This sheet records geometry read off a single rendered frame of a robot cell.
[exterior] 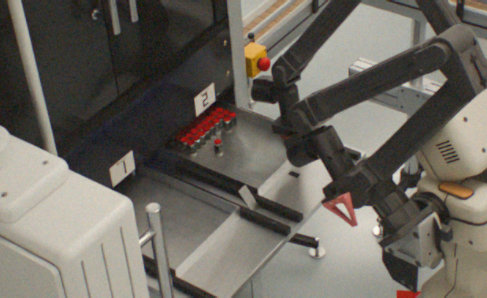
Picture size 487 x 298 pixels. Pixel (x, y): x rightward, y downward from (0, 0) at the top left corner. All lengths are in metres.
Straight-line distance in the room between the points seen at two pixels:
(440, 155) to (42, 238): 0.87
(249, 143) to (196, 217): 0.32
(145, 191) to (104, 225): 1.07
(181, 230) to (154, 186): 0.19
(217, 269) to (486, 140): 0.74
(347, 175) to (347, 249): 1.67
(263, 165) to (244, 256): 0.34
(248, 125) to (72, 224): 1.31
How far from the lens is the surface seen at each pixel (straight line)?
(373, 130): 4.22
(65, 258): 1.54
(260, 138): 2.77
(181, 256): 2.45
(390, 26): 4.90
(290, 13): 3.22
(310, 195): 2.58
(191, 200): 2.59
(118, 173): 2.50
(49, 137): 2.15
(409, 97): 3.55
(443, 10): 2.32
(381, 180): 2.02
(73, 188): 1.65
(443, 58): 1.80
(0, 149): 1.65
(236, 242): 2.47
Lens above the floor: 2.60
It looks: 39 degrees down
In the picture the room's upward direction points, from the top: 5 degrees counter-clockwise
